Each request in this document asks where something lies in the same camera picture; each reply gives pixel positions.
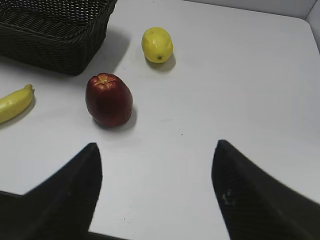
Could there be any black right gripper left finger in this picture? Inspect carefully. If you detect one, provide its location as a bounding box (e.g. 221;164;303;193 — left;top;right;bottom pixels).
0;142;103;240

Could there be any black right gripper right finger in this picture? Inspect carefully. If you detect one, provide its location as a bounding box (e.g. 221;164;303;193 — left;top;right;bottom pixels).
211;139;320;240

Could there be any yellow banana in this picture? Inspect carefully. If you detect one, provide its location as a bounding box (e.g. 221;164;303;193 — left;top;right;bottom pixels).
0;84;34;124

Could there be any black wicker basket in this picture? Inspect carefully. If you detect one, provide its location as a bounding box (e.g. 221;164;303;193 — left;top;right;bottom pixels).
0;0;117;76

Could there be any red apple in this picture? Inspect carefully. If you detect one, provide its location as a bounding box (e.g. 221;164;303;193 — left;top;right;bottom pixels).
85;73;133;128

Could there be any yellow lemon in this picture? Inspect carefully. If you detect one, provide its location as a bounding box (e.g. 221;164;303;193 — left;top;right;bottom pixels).
141;27;174;64

